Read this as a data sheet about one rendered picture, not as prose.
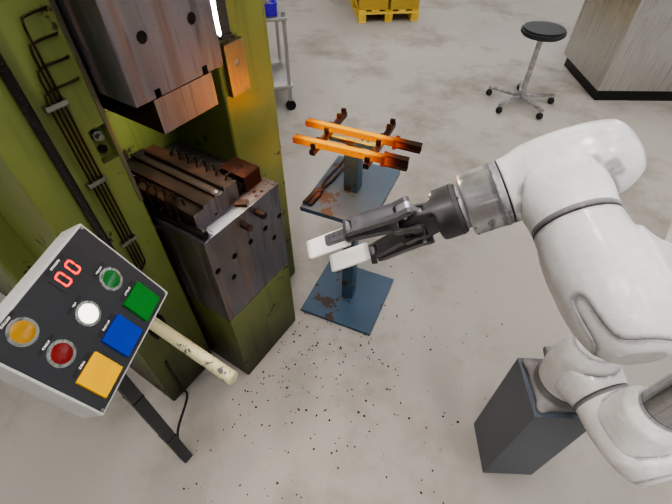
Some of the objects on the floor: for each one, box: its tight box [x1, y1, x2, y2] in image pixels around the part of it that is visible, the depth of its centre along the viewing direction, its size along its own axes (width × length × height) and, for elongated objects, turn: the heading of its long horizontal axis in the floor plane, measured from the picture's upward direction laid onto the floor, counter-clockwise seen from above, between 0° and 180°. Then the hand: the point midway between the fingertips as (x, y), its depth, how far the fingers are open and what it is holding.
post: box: [117, 374, 192, 463], centre depth 132 cm, size 4×4×108 cm
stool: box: [486, 21, 567, 119], centre depth 357 cm, size 59×62×66 cm
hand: (336, 251), depth 65 cm, fingers open, 7 cm apart
